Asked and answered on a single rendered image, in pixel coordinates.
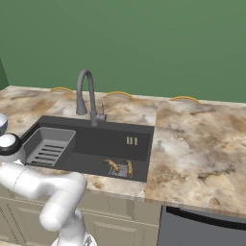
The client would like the dark grey sink basin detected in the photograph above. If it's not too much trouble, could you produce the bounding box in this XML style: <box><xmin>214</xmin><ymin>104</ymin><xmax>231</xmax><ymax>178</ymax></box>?
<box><xmin>20</xmin><ymin>114</ymin><xmax>156</xmax><ymax>184</ymax></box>

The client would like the white blue bowl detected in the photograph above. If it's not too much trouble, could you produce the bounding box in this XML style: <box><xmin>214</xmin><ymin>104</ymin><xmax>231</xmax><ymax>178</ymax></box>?
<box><xmin>0</xmin><ymin>112</ymin><xmax>10</xmax><ymax>135</ymax></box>

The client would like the grey curved tap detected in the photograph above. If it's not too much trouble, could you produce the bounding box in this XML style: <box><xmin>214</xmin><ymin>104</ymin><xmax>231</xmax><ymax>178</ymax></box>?
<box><xmin>75</xmin><ymin>68</ymin><xmax>107</xmax><ymax>127</ymax></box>

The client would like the yellow brown banana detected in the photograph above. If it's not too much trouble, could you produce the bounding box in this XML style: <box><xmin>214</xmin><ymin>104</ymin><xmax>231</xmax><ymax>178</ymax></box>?
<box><xmin>124</xmin><ymin>159</ymin><xmax>135</xmax><ymax>178</ymax></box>
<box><xmin>102</xmin><ymin>159</ymin><xmax>120</xmax><ymax>174</ymax></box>

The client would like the grey slotted draining tray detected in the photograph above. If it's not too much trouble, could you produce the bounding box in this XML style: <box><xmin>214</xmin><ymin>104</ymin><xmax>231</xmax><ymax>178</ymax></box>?
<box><xmin>22</xmin><ymin>126</ymin><xmax>77</xmax><ymax>168</ymax></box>

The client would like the beige cupboard front panel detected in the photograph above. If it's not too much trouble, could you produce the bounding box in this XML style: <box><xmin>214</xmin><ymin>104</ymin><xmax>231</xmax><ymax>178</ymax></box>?
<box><xmin>84</xmin><ymin>188</ymin><xmax>163</xmax><ymax>227</ymax></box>

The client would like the beige cupboard door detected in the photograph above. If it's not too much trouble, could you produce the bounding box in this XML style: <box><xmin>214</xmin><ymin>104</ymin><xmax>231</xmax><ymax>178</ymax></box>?
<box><xmin>79</xmin><ymin>209</ymin><xmax>160</xmax><ymax>246</ymax></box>
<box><xmin>0</xmin><ymin>195</ymin><xmax>62</xmax><ymax>246</ymax></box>

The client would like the grey dishwasher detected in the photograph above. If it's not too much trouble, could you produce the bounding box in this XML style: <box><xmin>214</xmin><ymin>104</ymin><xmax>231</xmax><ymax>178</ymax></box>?
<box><xmin>156</xmin><ymin>204</ymin><xmax>246</xmax><ymax>246</ymax></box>

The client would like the black dishwasher handle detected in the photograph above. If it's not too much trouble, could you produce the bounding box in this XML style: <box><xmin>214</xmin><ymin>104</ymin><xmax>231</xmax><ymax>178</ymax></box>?
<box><xmin>165</xmin><ymin>205</ymin><xmax>246</xmax><ymax>232</ymax></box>

